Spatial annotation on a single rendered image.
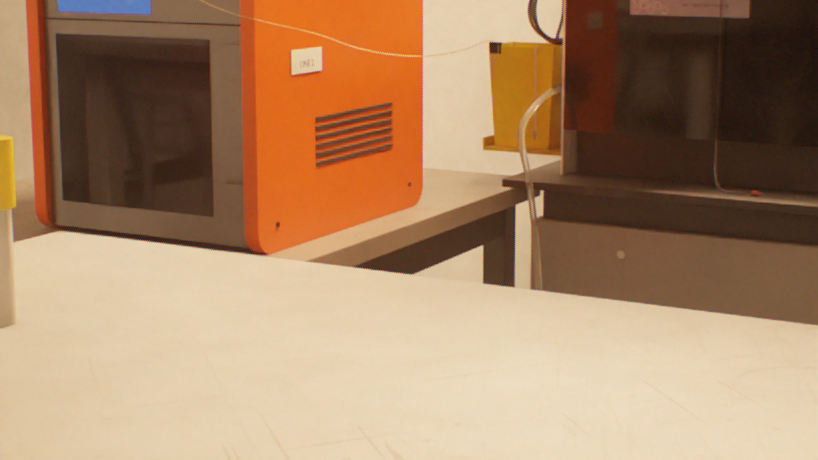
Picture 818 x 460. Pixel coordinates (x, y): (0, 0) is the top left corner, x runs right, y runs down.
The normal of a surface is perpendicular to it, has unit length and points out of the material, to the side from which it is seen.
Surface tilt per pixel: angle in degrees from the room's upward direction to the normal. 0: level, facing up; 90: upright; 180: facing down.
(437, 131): 90
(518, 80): 93
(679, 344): 0
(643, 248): 90
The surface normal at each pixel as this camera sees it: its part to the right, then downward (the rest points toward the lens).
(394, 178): 0.88, 0.09
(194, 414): 0.00, -0.98
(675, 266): -0.48, 0.16
